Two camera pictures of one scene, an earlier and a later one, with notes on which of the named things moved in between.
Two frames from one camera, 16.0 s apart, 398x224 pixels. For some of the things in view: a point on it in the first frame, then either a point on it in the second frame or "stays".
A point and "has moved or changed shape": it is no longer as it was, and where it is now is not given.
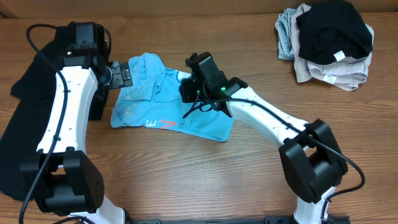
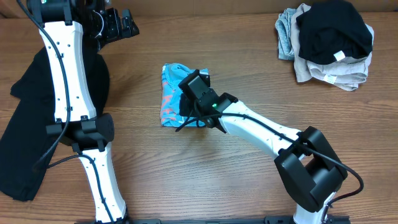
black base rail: (325, 219) stays
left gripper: (121, 74) -> (123, 23)
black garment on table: (33, 88) stays
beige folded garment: (346, 73) stays
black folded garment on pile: (329, 32) stays
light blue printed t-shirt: (154, 99) has moved or changed shape
